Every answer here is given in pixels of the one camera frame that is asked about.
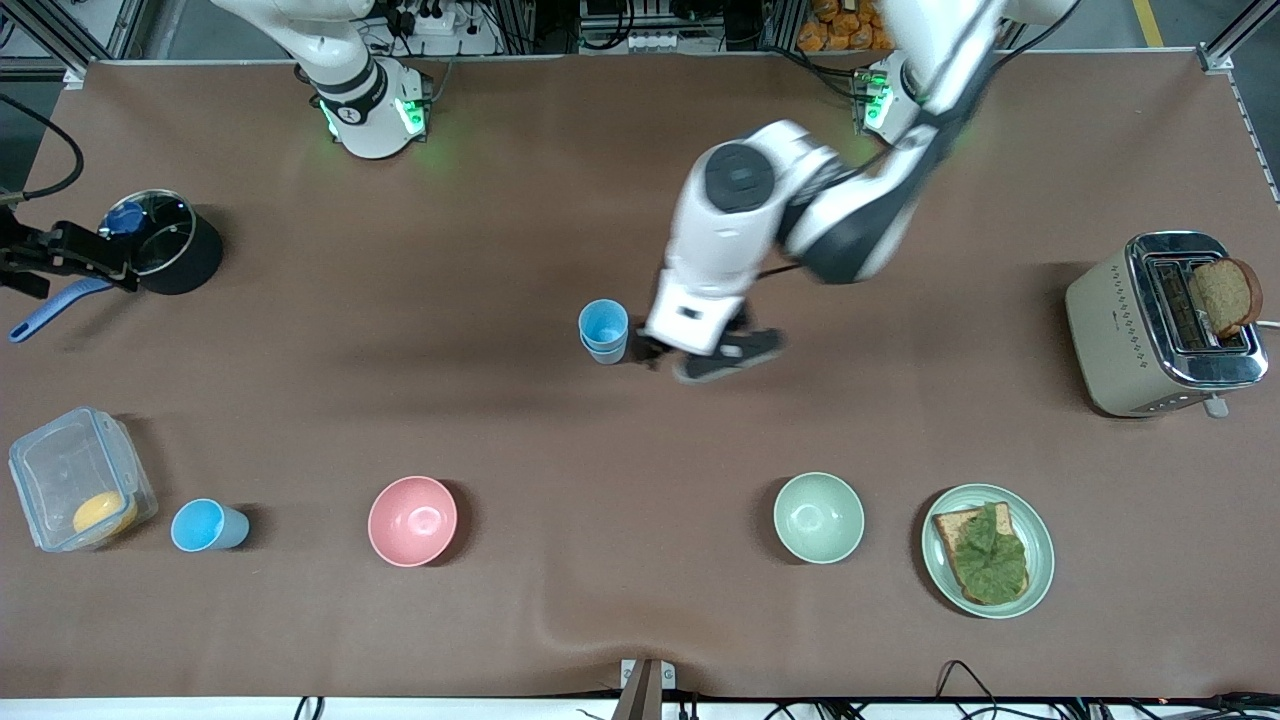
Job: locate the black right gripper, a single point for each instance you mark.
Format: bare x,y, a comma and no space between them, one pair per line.
50,251

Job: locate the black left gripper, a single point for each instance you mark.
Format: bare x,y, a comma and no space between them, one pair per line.
651,350

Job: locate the blue plastic cup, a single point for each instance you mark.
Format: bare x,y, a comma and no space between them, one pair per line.
205,525
603,322
605,355

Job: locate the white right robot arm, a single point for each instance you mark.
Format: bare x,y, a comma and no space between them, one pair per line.
365,110

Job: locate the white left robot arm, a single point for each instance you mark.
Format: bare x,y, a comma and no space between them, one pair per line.
730,220

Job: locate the glass lid with blue knob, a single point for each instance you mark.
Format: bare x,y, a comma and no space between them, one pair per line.
160,225

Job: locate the clear plastic container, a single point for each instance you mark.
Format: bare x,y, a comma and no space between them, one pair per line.
60,470

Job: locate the pale green bowl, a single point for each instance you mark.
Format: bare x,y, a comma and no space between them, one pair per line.
818,518

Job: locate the orange round food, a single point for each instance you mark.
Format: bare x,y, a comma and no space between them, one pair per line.
105,513

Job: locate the pink bowl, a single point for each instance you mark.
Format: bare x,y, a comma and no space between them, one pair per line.
412,520

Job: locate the brown bread slice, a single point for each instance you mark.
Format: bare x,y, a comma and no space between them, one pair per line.
948,530

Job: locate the white power strip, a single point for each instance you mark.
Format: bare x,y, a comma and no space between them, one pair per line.
432,20

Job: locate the bag of orange buns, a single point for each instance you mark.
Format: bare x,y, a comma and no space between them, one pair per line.
845,25

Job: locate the green lettuce leaf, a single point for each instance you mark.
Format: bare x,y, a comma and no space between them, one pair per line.
990,560

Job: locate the pale green plate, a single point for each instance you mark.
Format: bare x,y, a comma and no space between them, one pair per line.
1040,545

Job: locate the beige chrome toaster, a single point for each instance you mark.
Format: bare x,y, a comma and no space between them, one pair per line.
1120,320

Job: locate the brown toast slice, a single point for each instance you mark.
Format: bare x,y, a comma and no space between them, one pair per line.
1228,298

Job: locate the aluminium corner bracket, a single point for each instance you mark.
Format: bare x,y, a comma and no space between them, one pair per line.
1217,60
74,77

